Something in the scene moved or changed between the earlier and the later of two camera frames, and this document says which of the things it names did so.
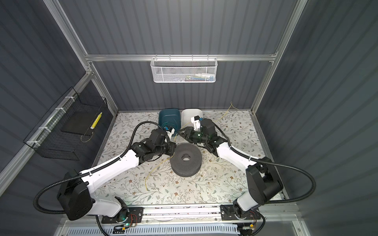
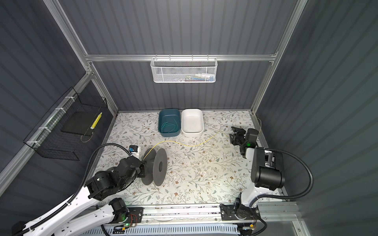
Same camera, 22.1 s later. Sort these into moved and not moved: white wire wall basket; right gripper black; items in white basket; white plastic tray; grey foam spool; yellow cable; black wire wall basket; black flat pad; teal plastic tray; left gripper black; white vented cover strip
Moved: right gripper black; yellow cable; grey foam spool; left gripper black
Not moved: white vented cover strip; items in white basket; white plastic tray; black wire wall basket; black flat pad; white wire wall basket; teal plastic tray
